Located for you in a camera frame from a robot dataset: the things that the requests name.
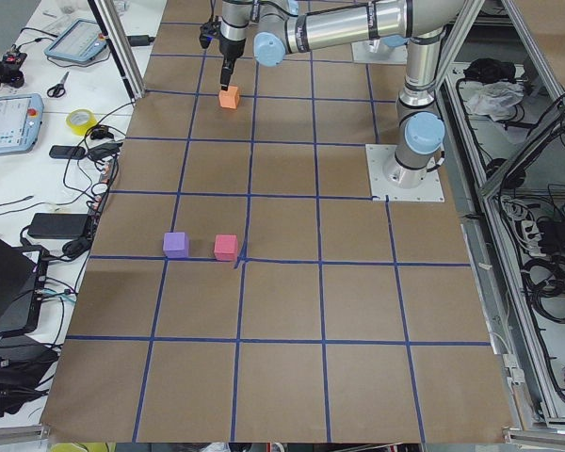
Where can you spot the yellow tape roll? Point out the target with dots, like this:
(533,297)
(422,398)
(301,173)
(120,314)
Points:
(80,121)

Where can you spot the near teach pendant tablet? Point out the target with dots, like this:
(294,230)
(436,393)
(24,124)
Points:
(20,122)

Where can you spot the white crumpled cloth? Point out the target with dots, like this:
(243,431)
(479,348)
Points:
(497,100)

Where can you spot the far teach pendant tablet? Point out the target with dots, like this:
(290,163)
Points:
(80,43)

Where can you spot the orange foam cube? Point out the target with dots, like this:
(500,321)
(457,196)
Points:
(229,98)

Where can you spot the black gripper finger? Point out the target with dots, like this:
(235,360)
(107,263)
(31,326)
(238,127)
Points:
(226,73)

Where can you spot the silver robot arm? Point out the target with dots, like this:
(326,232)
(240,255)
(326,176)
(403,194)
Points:
(283,31)
(257,12)

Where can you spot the teach pendant tablet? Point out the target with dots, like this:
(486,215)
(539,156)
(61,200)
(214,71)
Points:
(20,122)
(80,43)

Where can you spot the black power adapter brick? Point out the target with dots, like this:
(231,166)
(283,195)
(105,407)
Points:
(58,226)

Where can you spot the black laptop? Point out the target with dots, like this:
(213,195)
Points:
(22,277)

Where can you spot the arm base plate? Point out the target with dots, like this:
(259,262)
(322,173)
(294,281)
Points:
(390,182)
(377,52)

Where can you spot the black remote device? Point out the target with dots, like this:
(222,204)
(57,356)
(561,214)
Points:
(67,152)

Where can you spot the aluminium frame post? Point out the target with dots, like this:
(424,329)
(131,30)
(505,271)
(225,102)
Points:
(110,24)

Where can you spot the purple foam cube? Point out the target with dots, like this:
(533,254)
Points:
(176,245)

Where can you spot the pink foam cube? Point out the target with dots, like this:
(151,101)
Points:
(226,247)

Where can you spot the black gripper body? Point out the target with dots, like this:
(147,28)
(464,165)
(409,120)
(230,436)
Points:
(228,48)

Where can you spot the black handled scissors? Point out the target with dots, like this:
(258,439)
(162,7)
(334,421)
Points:
(58,90)

